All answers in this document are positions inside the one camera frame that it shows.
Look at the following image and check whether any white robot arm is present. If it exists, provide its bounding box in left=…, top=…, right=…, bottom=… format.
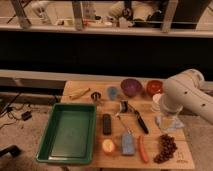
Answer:
left=159, top=69, right=213, bottom=124

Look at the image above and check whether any purple bowl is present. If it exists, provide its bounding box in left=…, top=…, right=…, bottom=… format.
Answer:
left=120, top=78, right=143, bottom=97

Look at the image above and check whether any red bowl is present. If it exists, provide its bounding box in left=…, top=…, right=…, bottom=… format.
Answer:
left=146, top=80, right=163, bottom=97

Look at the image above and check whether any blue plastic cup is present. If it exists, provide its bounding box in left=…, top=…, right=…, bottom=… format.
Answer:
left=107, top=87, right=118, bottom=100

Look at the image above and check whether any small metal cup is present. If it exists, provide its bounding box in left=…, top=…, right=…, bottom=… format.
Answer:
left=91, top=92, right=101, bottom=102

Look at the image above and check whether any black remote control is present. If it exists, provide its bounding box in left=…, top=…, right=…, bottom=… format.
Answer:
left=103, top=114, right=112, bottom=135

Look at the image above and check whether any yellow banana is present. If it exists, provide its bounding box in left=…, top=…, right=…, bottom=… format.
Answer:
left=69, top=88, right=90, bottom=100

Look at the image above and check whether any white round container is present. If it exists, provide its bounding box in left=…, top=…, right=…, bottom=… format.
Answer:
left=152, top=94, right=162, bottom=111

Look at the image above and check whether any orange round fruit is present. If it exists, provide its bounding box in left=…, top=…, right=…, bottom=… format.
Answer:
left=102, top=139, right=115, bottom=154

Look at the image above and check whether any blue sponge brush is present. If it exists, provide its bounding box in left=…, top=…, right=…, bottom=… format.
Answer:
left=116, top=114, right=135, bottom=156

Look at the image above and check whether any green plastic tray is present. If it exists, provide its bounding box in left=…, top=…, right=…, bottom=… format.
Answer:
left=36, top=103, right=96, bottom=165

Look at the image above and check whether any bunch of dark grapes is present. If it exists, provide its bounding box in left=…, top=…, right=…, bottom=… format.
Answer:
left=154, top=134, right=178, bottom=164

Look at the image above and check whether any black power adapter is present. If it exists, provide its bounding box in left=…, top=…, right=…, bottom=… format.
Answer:
left=21, top=111, right=32, bottom=121

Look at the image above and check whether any black handled peeler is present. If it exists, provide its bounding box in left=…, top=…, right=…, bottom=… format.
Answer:
left=120, top=100, right=149, bottom=134

